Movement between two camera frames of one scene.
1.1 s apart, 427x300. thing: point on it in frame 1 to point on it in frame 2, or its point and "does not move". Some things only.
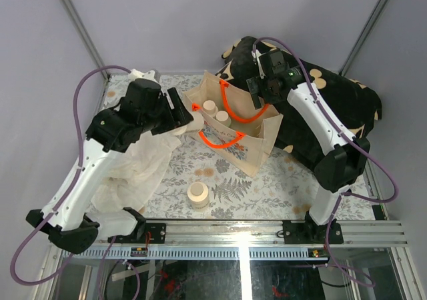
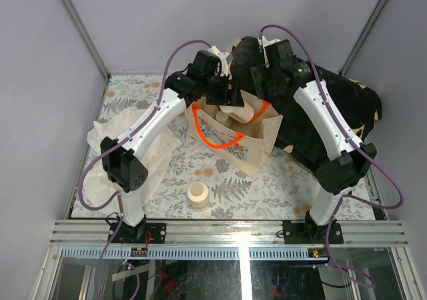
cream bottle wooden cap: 209,107 does not move
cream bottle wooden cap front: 196,125 to 243,115
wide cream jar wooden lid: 199,196 does not move
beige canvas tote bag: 234,132 does not move
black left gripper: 180,117 to 228,96
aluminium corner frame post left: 80,23 does not move
